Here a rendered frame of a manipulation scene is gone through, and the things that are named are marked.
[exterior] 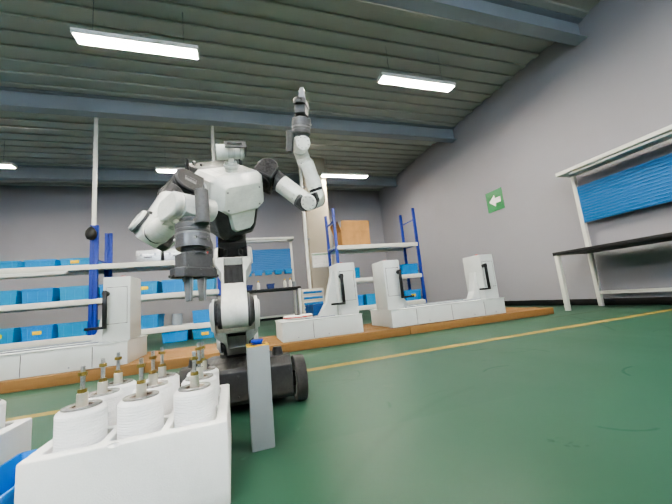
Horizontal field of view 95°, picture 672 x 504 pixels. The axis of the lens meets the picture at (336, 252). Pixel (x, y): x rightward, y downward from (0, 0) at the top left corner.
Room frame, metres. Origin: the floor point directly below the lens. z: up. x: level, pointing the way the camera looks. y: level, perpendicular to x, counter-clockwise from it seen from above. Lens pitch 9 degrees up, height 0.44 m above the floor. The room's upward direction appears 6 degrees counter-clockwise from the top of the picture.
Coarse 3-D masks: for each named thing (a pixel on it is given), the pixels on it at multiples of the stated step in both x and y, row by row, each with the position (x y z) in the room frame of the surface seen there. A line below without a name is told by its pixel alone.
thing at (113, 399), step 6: (120, 390) 0.87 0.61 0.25; (102, 396) 0.82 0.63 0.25; (108, 396) 0.83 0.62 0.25; (114, 396) 0.84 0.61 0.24; (120, 396) 0.86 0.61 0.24; (108, 402) 0.83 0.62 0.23; (114, 402) 0.84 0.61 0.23; (108, 408) 0.82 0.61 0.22; (114, 408) 0.84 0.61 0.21; (108, 414) 0.83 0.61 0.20; (114, 414) 0.84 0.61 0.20; (108, 420) 0.83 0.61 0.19; (114, 420) 0.84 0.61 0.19
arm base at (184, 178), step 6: (180, 168) 1.12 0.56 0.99; (174, 174) 1.09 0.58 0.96; (180, 174) 1.10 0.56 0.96; (186, 174) 1.12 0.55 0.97; (192, 174) 1.15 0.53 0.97; (174, 180) 1.10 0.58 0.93; (180, 180) 1.09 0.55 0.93; (186, 180) 1.11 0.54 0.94; (192, 180) 1.14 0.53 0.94; (198, 180) 1.16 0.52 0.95; (180, 186) 1.10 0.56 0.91; (186, 186) 1.11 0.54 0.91; (192, 186) 1.13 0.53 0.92; (198, 186) 1.15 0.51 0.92; (192, 192) 1.13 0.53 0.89
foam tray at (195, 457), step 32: (224, 384) 1.13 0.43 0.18; (224, 416) 0.80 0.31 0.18; (96, 448) 0.69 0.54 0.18; (128, 448) 0.71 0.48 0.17; (160, 448) 0.73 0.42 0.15; (192, 448) 0.75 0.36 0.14; (224, 448) 0.77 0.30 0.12; (32, 480) 0.65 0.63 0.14; (64, 480) 0.67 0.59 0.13; (96, 480) 0.69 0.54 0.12; (128, 480) 0.71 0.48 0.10; (160, 480) 0.73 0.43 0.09; (192, 480) 0.75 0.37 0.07; (224, 480) 0.77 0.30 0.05
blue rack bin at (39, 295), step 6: (42, 288) 4.49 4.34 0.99; (48, 288) 4.51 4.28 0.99; (54, 288) 4.56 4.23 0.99; (24, 294) 4.43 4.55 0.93; (30, 294) 4.45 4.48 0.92; (36, 294) 4.48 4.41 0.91; (42, 294) 4.50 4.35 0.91; (48, 294) 4.52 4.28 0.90; (54, 294) 4.59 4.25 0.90; (24, 300) 4.44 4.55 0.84; (30, 300) 4.46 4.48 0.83; (36, 300) 4.48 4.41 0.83; (42, 300) 4.50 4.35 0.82; (48, 300) 4.53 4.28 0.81; (54, 300) 4.60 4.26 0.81
